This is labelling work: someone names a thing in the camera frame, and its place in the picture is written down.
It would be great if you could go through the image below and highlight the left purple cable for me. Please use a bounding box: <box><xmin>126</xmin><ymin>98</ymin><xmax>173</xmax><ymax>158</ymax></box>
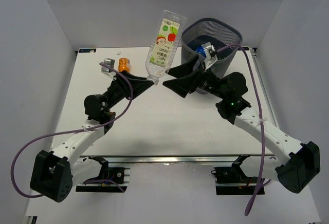
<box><xmin>11</xmin><ymin>63</ymin><xmax>134</xmax><ymax>198</ymax></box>

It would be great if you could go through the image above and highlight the orange bottle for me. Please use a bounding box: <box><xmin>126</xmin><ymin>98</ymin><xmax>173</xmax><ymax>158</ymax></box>
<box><xmin>118</xmin><ymin>58</ymin><xmax>131</xmax><ymax>72</ymax></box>

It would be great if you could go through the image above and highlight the clear square juice bottle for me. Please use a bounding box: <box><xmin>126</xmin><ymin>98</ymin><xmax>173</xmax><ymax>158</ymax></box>
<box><xmin>145</xmin><ymin>10</ymin><xmax>187</xmax><ymax>85</ymax></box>

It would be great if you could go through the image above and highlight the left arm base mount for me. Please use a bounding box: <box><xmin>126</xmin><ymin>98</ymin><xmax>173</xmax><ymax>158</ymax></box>
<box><xmin>74</xmin><ymin>156</ymin><xmax>131</xmax><ymax>193</ymax></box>

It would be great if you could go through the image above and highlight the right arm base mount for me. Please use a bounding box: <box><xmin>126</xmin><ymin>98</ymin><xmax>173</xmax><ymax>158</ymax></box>
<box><xmin>210</xmin><ymin>154</ymin><xmax>261</xmax><ymax>196</ymax></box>

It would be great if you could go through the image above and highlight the grey mesh waste bin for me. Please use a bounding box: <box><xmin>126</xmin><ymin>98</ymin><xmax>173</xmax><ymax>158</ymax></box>
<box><xmin>181</xmin><ymin>18</ymin><xmax>242</xmax><ymax>78</ymax></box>

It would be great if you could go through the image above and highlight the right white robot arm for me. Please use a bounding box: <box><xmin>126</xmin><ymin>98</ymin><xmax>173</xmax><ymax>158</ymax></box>
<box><xmin>163</xmin><ymin>57</ymin><xmax>320</xmax><ymax>193</ymax></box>

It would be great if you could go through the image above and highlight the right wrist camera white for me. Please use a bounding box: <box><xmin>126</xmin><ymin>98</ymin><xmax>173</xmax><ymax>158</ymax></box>
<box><xmin>201</xmin><ymin>42</ymin><xmax>218</xmax><ymax>70</ymax></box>

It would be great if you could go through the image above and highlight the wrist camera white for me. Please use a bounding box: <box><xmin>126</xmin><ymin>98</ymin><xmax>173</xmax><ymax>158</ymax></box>
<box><xmin>101</xmin><ymin>58</ymin><xmax>115</xmax><ymax>79</ymax></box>
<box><xmin>201</xmin><ymin>42</ymin><xmax>218</xmax><ymax>70</ymax></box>

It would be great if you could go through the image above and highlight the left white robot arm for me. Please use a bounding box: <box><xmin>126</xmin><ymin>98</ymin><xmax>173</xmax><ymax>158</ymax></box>
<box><xmin>30</xmin><ymin>71</ymin><xmax>154</xmax><ymax>202</ymax></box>

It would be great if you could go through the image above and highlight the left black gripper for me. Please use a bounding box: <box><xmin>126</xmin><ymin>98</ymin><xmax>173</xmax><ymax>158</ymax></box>
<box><xmin>103</xmin><ymin>70</ymin><xmax>156</xmax><ymax>112</ymax></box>

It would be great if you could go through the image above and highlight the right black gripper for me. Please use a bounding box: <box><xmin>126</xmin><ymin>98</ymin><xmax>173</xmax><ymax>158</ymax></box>
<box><xmin>162</xmin><ymin>54</ymin><xmax>227</xmax><ymax>100</ymax></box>

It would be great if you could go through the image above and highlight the blue label bottle white cap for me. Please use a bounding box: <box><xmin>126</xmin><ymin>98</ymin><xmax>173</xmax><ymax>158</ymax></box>
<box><xmin>195</xmin><ymin>46</ymin><xmax>206</xmax><ymax>58</ymax></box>

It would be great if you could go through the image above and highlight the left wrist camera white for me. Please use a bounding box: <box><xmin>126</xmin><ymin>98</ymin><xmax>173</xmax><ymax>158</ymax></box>
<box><xmin>101</xmin><ymin>58</ymin><xmax>115</xmax><ymax>79</ymax></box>

